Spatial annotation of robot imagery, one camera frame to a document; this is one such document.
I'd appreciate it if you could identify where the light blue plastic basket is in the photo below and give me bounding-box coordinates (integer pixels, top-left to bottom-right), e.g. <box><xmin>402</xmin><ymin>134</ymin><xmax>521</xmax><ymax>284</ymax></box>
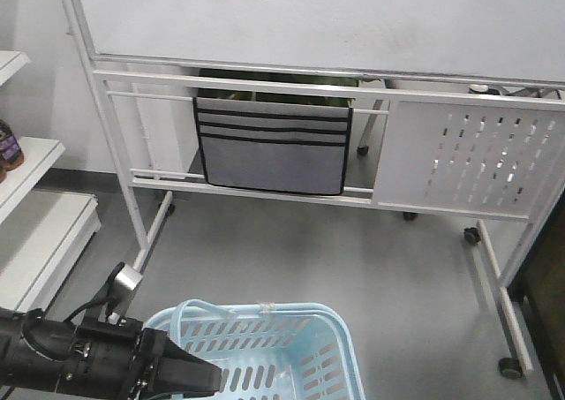
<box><xmin>145</xmin><ymin>299</ymin><xmax>365</xmax><ymax>400</ymax></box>

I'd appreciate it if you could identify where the grey fabric pocket organizer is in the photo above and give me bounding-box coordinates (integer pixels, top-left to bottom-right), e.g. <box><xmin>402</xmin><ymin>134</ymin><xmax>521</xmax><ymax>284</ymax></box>
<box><xmin>193</xmin><ymin>97</ymin><xmax>353</xmax><ymax>196</ymax></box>

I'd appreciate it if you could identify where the white rolling whiteboard stand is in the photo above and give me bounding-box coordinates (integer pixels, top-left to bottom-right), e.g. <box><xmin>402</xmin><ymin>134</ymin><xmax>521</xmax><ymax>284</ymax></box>
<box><xmin>62</xmin><ymin>0</ymin><xmax>564</xmax><ymax>377</ymax></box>

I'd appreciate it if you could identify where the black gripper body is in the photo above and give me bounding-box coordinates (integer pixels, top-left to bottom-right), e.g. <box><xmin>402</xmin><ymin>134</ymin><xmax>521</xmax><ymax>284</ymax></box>
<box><xmin>65</xmin><ymin>316</ymin><xmax>170</xmax><ymax>399</ymax></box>

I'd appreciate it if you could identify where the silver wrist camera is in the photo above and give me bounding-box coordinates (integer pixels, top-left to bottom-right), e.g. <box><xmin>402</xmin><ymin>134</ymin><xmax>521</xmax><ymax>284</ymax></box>
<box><xmin>105</xmin><ymin>262</ymin><xmax>143</xmax><ymax>324</ymax></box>

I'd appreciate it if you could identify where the white shelf unit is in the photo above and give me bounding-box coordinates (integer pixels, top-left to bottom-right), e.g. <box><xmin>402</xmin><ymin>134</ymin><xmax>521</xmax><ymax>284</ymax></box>
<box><xmin>0</xmin><ymin>49</ymin><xmax>102</xmax><ymax>315</ymax></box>

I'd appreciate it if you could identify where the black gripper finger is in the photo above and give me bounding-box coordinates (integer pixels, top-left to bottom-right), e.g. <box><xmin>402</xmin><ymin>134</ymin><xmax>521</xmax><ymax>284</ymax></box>
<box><xmin>149</xmin><ymin>342</ymin><xmax>222</xmax><ymax>398</ymax></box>

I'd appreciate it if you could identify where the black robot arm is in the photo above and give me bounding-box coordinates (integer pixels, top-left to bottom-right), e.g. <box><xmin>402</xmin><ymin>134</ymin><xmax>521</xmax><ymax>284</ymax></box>
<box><xmin>1</xmin><ymin>309</ymin><xmax>222</xmax><ymax>399</ymax></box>

